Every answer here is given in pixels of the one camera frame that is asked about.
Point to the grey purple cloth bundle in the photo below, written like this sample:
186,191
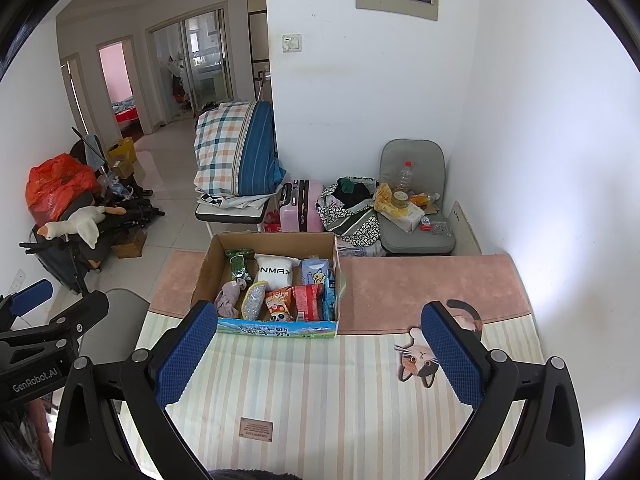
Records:
229,299

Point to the black white patterned bag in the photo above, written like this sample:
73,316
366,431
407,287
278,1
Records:
350,220

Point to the clear plastic bottle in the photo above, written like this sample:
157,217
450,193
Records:
406,177

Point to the black folded stroller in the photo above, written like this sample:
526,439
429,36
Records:
65,265

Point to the red snack packet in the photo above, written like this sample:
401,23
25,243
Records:
307,302

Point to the grey cushioned chair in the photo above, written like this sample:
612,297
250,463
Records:
422,155

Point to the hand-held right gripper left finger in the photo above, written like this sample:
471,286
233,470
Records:
185,355

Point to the yellow mesh scrubber packet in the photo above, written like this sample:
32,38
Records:
254,302

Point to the white pouch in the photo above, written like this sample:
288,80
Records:
275,271

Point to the narrow blue packet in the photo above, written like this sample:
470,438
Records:
329,300

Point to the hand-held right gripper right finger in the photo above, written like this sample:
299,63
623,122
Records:
452,355

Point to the orange plastic bag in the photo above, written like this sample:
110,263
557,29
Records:
60,185

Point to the panda print snack packet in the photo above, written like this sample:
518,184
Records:
279,306

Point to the light blue tissue packet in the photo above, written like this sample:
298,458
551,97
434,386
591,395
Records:
316,272

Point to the yellow plastic bag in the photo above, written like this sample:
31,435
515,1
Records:
386,200

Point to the green snack packet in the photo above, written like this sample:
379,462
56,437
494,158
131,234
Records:
239,265

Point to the pink suitcase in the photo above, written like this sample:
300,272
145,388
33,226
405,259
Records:
307,205

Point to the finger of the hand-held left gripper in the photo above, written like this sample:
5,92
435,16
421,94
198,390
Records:
80,312
32,294

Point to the white tissue pack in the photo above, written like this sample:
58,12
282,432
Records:
406,218

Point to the white goose plush toy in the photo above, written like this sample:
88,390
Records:
82,225

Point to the white leaning board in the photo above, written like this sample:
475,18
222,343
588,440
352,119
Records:
467,230

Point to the tape roll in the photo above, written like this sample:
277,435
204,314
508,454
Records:
401,198

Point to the small brown cardboard box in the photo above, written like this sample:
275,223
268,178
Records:
129,246

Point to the yellow box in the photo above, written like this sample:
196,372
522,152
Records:
121,156

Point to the wall switch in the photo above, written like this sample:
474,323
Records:
291,43

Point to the striped table mat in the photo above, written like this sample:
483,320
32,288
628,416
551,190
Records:
325,400

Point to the folded plaid quilt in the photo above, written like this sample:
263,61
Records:
235,147

